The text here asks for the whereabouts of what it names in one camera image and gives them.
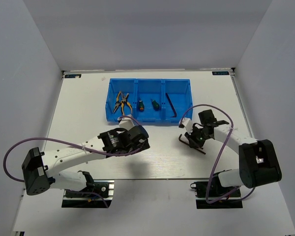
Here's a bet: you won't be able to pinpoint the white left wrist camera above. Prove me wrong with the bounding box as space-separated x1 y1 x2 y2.
118 117 134 130

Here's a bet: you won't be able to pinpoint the thick long brown hex key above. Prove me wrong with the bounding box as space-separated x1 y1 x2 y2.
165 93 177 118

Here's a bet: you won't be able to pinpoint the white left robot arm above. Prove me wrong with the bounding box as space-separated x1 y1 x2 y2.
22 125 150 196

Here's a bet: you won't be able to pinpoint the green Phillips stubby screwdriver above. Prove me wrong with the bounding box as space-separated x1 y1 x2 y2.
137 97 145 112

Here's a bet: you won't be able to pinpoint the green flathead stubby screwdriver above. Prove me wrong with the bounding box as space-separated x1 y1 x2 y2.
151 99 160 111

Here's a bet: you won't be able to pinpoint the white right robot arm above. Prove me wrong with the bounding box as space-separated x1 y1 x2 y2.
179 110 282 196

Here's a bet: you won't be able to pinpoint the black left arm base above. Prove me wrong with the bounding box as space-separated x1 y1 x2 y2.
61 180 115 208

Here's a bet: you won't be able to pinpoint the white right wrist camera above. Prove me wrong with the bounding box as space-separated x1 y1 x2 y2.
179 118 193 134

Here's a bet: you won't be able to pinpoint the short brown hex key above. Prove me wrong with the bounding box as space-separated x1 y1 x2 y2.
178 134 206 155

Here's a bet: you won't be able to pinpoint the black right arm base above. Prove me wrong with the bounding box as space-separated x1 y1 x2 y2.
190 181 243 209

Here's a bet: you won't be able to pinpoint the long-nose yellow black pliers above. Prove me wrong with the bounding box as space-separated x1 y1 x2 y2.
121 92 133 116

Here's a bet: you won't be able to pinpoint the small yellow black pliers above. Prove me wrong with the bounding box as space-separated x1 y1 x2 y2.
112 91 124 114

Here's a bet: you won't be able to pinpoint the blue three-compartment bin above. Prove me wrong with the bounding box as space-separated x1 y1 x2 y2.
105 78 193 124

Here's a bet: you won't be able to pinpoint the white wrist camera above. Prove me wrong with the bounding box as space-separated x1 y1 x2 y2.
118 117 134 130
179 118 193 134

